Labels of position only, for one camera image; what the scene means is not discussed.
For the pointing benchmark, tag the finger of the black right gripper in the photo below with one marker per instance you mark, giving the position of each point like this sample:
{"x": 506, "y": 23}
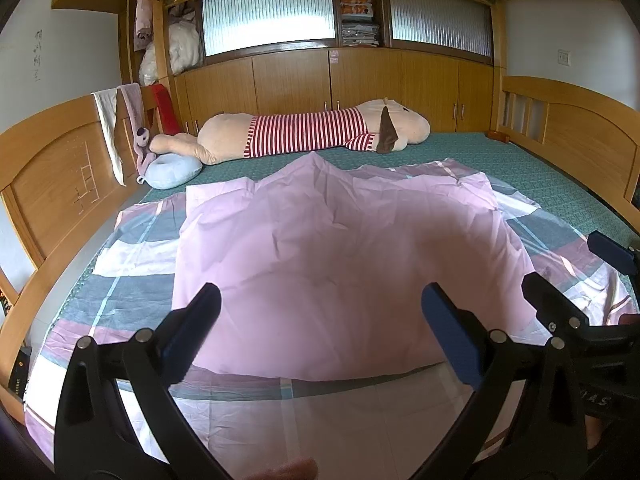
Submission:
{"x": 622, "y": 259}
{"x": 555, "y": 312}

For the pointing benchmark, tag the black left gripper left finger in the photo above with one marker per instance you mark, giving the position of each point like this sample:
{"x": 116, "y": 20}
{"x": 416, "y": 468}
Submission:
{"x": 94, "y": 438}

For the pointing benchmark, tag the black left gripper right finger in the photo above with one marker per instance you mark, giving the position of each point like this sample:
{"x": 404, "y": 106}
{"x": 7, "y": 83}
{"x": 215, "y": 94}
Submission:
{"x": 547, "y": 435}

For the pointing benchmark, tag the pink coat with black stripe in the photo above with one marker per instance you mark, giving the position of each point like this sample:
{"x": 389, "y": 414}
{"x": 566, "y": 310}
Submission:
{"x": 321, "y": 270}

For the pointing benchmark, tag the person's right hand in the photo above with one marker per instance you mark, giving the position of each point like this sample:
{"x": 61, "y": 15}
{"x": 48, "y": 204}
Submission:
{"x": 301, "y": 469}

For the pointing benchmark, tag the wooden footboard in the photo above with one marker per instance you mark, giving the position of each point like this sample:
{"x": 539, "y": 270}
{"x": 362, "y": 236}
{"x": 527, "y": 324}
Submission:
{"x": 591, "y": 137}

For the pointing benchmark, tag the plaid pastel bed quilt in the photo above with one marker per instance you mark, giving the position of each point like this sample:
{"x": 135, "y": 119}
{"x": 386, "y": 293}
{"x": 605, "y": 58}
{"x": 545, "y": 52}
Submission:
{"x": 374, "y": 428}

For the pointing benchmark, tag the green bed mattress sheet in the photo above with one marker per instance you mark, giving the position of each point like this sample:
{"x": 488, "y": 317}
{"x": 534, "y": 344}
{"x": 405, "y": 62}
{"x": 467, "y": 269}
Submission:
{"x": 554, "y": 191}

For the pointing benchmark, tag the wooden headboard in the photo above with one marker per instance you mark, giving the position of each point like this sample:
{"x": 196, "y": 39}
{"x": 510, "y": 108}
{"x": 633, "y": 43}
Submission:
{"x": 58, "y": 188}

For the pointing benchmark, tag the light blue round cushion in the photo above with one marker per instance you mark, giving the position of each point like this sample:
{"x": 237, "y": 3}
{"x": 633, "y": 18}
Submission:
{"x": 170, "y": 171}

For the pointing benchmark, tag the plush dog with striped shirt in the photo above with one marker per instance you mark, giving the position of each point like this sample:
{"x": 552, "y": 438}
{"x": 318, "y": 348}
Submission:
{"x": 379, "y": 126}

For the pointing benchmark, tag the red cloth on chair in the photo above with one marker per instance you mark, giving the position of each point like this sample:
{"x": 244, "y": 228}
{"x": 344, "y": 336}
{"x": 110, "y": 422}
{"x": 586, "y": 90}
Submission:
{"x": 168, "y": 118}

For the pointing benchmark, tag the frosted glass window right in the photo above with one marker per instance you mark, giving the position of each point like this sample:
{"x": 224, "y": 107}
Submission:
{"x": 463, "y": 25}

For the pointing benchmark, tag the frosted glass window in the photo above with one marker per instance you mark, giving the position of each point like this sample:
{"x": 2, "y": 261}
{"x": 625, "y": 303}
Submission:
{"x": 463, "y": 25}
{"x": 230, "y": 25}

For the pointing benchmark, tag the white towel on headboard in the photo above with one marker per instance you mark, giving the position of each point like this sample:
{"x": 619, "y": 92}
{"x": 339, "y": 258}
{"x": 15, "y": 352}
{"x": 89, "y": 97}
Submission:
{"x": 105, "y": 102}

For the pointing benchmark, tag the pink plush toy hanging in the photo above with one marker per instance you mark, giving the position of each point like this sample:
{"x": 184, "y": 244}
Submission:
{"x": 141, "y": 136}

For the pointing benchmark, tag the stacked packages in shelf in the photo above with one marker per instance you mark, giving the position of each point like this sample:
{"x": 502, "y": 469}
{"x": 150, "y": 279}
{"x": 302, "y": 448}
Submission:
{"x": 359, "y": 27}

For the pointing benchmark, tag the white bedding in shelf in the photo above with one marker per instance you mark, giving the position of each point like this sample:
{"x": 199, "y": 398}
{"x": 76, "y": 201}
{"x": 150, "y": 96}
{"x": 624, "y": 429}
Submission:
{"x": 185, "y": 52}

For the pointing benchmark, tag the frosted glass window left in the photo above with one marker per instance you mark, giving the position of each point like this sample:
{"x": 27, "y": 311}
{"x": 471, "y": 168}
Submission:
{"x": 230, "y": 25}

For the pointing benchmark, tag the white wall switch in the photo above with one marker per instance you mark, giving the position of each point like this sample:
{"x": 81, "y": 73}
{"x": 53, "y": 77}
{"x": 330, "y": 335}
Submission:
{"x": 563, "y": 57}

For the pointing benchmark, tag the wooden wall cabinets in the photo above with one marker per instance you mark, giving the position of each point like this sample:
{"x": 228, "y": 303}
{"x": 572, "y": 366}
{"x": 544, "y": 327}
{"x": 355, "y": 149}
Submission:
{"x": 453, "y": 94}

